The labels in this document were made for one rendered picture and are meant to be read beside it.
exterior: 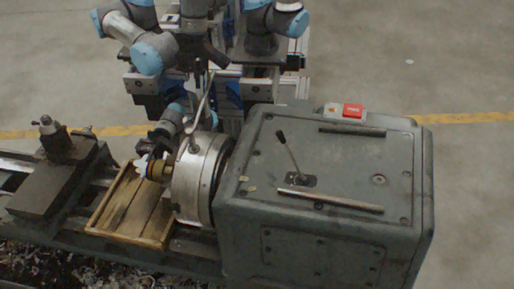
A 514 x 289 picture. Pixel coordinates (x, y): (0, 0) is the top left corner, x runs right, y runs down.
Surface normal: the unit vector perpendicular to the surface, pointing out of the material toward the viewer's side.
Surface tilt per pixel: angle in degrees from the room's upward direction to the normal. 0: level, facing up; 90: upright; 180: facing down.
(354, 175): 0
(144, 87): 90
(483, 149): 0
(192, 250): 0
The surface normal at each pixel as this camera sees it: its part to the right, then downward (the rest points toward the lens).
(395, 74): -0.05, -0.71
